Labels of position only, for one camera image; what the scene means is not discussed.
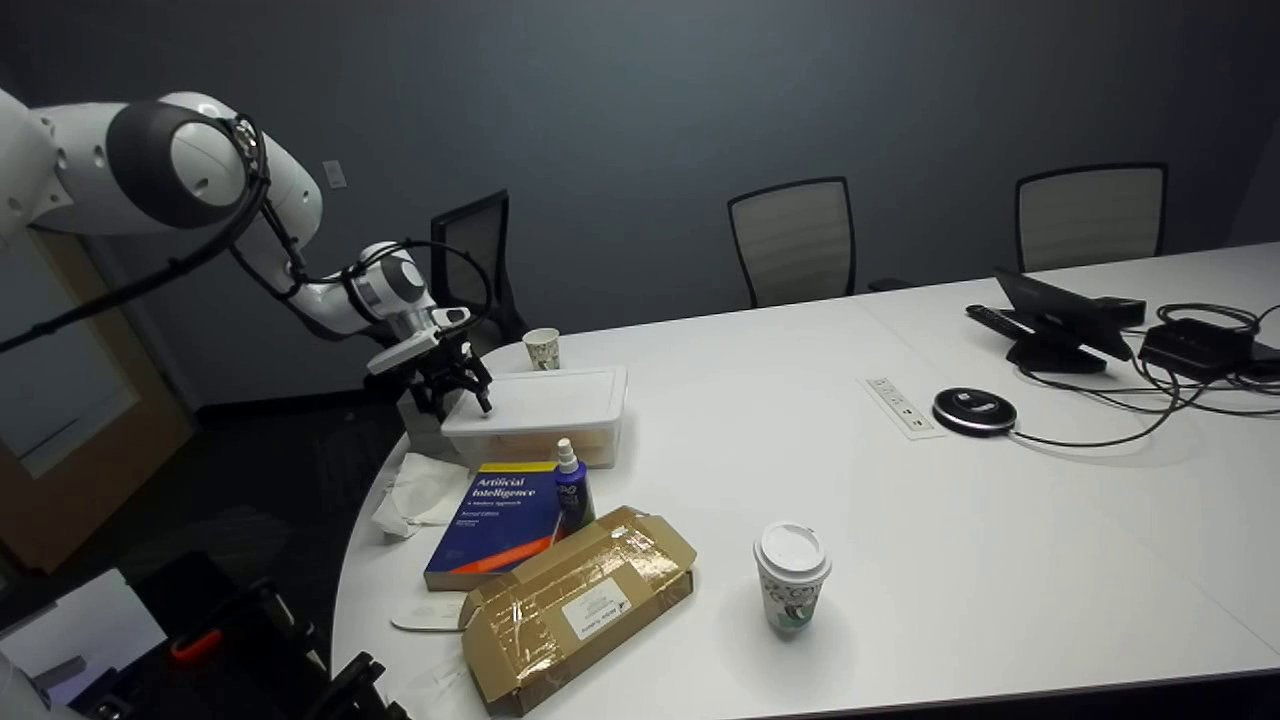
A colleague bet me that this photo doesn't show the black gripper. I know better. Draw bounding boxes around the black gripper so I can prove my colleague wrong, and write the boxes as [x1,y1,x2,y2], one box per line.
[401,331,495,424]

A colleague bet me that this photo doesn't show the small white paper cup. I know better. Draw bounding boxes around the small white paper cup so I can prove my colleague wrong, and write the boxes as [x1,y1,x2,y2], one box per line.
[519,326,565,373]

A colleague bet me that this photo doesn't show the black conference device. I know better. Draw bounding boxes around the black conference device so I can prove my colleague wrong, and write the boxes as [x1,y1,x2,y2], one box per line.
[963,271,1147,378]

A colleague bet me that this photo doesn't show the crumpled white napkin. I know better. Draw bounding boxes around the crumpled white napkin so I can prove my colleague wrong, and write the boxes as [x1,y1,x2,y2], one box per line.
[362,448,466,546]

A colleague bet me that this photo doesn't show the small dark bottle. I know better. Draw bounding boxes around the small dark bottle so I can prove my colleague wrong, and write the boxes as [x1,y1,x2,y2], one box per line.
[549,438,597,541]

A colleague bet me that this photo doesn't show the lidded paper coffee cup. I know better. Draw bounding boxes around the lidded paper coffee cup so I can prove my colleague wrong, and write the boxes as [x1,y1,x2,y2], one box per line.
[750,518,837,642]

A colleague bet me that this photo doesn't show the black power adapter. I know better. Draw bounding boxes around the black power adapter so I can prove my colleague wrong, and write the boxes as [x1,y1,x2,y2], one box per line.
[1137,315,1259,381]

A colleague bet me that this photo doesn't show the grey office chair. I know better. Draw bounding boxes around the grey office chair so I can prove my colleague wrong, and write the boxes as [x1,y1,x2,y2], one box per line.
[1010,159,1171,275]
[722,173,860,311]

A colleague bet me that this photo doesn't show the black cables and devices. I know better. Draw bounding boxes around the black cables and devices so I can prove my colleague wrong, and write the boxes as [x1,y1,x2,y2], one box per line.
[1004,302,1280,452]

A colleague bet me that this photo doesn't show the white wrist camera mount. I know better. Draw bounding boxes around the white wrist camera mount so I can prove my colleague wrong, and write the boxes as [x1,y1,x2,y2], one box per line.
[362,305,474,381]

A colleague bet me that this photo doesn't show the flat brown cardboard box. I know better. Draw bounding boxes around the flat brown cardboard box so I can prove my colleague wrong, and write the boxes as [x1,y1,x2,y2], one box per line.
[457,504,698,718]

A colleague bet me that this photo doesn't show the white paper sheet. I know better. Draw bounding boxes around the white paper sheet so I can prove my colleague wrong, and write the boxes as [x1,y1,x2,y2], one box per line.
[0,563,173,709]

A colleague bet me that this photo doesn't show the round black speaker puck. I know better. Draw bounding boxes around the round black speaker puck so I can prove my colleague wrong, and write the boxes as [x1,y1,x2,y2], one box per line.
[928,383,1019,442]

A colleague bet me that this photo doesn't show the translucent plastic box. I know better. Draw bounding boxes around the translucent plastic box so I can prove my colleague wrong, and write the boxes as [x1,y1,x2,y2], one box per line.
[440,412,623,478]

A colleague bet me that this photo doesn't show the tissue box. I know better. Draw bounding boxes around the tissue box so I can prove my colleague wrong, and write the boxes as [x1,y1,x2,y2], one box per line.
[397,383,465,459]

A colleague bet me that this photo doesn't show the black equipment case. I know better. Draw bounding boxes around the black equipment case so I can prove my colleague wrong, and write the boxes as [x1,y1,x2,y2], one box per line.
[76,548,413,720]

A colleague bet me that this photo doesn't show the white box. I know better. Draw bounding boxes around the white box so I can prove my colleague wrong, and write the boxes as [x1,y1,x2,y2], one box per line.
[434,361,627,442]

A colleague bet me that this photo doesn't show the white paper slip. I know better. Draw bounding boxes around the white paper slip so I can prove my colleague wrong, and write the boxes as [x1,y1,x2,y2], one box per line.
[386,600,465,637]

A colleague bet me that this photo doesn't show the blue and orange book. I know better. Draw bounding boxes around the blue and orange book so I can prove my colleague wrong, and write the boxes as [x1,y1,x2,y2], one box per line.
[421,459,574,596]

